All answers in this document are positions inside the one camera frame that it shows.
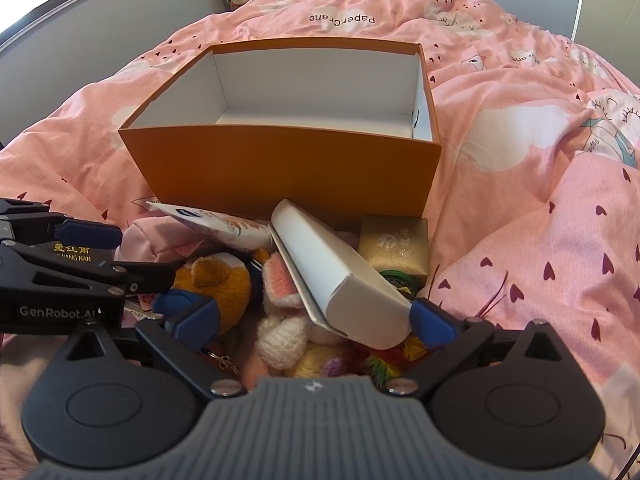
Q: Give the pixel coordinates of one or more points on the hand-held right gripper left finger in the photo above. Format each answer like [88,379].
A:
[192,317]

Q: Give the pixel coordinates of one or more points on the white floral hand cream tube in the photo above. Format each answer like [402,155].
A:
[225,230]

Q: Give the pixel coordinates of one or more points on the pink fabric pouch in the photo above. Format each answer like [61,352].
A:
[150,240]

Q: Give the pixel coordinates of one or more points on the red green feather toy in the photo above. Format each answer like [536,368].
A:
[380,365]

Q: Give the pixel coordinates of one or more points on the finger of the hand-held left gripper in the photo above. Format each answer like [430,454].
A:
[150,278]
[90,234]

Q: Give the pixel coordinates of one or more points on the small gold box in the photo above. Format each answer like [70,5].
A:
[395,245]

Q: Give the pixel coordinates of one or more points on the black box with gold print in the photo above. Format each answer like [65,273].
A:
[65,251]

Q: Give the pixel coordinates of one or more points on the brown teddy bear plush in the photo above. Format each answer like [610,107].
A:
[220,280]

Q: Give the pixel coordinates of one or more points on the pink printed blanket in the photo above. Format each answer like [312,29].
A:
[500,210]

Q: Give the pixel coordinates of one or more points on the long white carton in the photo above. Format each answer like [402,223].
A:
[330,270]

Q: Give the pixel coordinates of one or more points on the pink white knitted plush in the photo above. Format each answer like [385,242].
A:
[280,340]

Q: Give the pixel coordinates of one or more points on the orange cardboard box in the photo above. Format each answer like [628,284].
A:
[280,170]

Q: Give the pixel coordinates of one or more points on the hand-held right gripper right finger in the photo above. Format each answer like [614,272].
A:
[430,322]

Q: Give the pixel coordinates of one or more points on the green round object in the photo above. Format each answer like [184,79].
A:
[400,282]

